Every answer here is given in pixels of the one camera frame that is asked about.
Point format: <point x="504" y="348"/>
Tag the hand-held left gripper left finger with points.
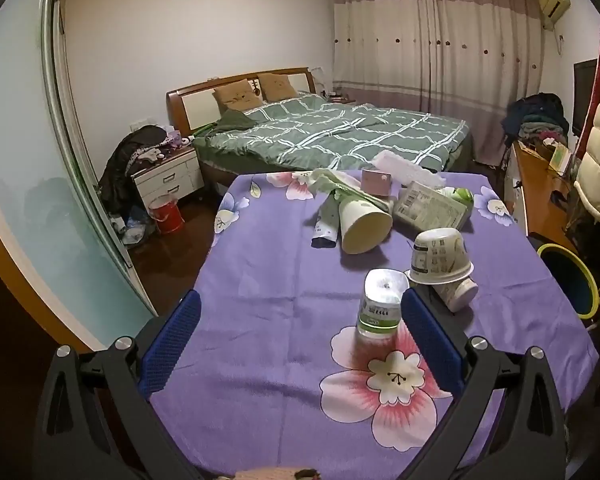
<point x="172" y="345"/>

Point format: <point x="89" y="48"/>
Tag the green box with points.
<point x="560" y="157"/>

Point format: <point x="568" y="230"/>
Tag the glass sliding wardrobe door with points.
<point x="30" y="185"/>

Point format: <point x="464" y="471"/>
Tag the pink carton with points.
<point x="376" y="182"/>

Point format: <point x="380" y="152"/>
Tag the red bucket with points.
<point x="166" y="215"/>

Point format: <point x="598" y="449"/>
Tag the beige and pink curtain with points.
<point x="430" y="60"/>

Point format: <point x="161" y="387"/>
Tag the cream air conditioner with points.
<point x="552" y="0"/>

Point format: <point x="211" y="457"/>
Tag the white printed paper bowl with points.
<point x="437" y="255"/>

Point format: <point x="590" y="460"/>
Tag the white toothpaste tube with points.
<point x="327" y="222"/>

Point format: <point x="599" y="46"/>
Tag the yellow rimmed trash bin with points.
<point x="565" y="275"/>

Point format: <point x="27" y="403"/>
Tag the white nightstand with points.
<point x="170" y="177"/>

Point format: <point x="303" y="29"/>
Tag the white paper cup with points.
<point x="460" y="294"/>

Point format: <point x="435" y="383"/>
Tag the dark green garment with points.
<point x="232" y="120"/>

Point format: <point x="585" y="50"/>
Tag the black television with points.
<point x="584" y="95"/>

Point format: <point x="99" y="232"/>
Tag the wooden desk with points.
<point x="537" y="200"/>

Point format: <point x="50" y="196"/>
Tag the clear plastic bottle green label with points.
<point x="377" y="310"/>

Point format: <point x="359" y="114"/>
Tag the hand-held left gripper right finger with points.
<point x="430" y="345"/>

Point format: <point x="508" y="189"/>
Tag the small wooden nightstand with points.
<point x="339" y="97"/>

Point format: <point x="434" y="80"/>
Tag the wooden bed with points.
<point x="200" y="105"/>

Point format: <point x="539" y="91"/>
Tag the purple floral tablecloth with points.
<point x="280" y="310"/>

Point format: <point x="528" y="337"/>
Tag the pink fuzzy clothing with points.
<point x="275" y="475"/>

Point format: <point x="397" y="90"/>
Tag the dark clothes pile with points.
<point x="130" y="150"/>

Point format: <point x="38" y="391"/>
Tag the brown pillow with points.
<point x="232" y="95"/>
<point x="276" y="86"/>

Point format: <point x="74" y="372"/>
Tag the white printed box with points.
<point x="425" y="207"/>

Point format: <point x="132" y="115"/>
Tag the large cream paper cup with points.
<point x="365" y="227"/>

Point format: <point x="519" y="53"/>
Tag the white tissue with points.
<point x="405" y="166"/>

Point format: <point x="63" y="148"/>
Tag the pale green plastic bag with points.
<point x="330" y="180"/>

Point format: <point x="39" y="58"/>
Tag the plastic bags on floor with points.
<point x="132" y="227"/>

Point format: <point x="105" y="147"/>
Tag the green checked duvet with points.
<point x="330" y="135"/>

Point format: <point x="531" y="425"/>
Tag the pile of folded clothes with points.
<point x="535" y="117"/>

